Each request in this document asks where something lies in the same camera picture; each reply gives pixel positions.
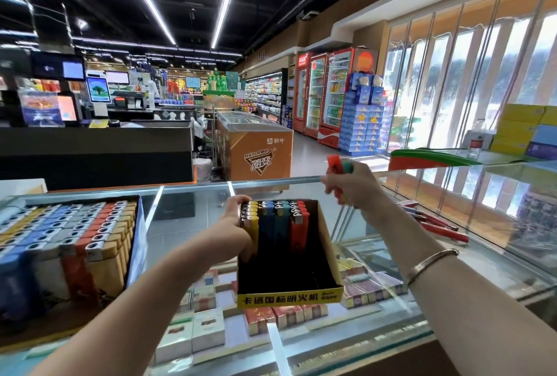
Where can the stack of blue cartons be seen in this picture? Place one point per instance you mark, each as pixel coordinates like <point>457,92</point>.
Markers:
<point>364,115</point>

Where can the person's right hand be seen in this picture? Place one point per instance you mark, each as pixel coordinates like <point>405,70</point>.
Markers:
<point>355,189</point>

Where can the blue yellow lighter display box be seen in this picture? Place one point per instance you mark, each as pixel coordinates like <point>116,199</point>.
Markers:
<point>52,323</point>

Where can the black checkout monitor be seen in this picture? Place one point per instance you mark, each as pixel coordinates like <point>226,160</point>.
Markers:
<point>57,67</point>

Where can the row of grey white lighters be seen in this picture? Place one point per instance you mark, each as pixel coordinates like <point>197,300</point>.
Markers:
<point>50,276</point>

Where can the row of yellow lighters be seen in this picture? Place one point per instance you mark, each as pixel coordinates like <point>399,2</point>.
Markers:
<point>17,223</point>

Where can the person's left forearm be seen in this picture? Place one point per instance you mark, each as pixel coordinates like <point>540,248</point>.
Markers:
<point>122,328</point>

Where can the person's right forearm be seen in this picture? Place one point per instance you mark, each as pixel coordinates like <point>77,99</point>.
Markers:
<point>470,302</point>

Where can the orange round sign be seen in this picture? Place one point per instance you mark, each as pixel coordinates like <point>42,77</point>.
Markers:
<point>364,60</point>

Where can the red green container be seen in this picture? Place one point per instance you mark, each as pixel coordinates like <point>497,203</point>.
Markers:
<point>435,158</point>

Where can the person's left hand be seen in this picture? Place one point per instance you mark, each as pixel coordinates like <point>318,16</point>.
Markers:
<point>228,237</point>

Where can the row of cigarette packs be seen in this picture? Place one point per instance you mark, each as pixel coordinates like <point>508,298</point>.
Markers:
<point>204,328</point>

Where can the black yellow display box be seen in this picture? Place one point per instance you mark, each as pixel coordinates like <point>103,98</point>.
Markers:
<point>287,271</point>

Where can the glass display case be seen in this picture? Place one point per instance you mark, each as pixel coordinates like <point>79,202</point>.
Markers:
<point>187,215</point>

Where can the red drink fridge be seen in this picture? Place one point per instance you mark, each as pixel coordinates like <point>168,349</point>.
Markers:
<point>337,97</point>
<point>302,93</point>
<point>316,95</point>

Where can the black checkout counter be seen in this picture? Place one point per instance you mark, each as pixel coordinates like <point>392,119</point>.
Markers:
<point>87,156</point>

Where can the yellow signboard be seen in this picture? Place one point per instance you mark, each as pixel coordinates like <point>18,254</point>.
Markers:
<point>522,128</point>

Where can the row of plain coloured lighters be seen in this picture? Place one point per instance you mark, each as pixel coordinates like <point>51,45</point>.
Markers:
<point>274,223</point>

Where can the blue poster screen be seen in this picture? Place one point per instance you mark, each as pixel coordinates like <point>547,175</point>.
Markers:
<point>42,109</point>

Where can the small checkout screen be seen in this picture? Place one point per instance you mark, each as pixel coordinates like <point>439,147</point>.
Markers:
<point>97,89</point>

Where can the red plain lighter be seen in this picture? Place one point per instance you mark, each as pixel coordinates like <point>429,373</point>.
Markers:
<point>334,163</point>

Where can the pile of blue yellow lighters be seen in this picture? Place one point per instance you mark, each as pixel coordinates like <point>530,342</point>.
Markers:
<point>439,228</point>

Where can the open refrigerated chiller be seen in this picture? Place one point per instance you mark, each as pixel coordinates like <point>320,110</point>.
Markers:
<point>265,97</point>

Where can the row of tan lighters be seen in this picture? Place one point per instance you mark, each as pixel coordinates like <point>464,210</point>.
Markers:
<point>106,269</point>

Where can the row of blue lighters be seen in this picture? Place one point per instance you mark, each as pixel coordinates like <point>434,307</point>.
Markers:
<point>16,289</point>

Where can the glass entrance doors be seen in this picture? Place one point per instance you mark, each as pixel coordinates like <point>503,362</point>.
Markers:
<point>470,76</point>

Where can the brown cardboard carton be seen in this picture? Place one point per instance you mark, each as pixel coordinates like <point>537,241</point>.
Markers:
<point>257,152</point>

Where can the row of red brown lighters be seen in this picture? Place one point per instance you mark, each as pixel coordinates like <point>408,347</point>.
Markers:
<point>78,274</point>

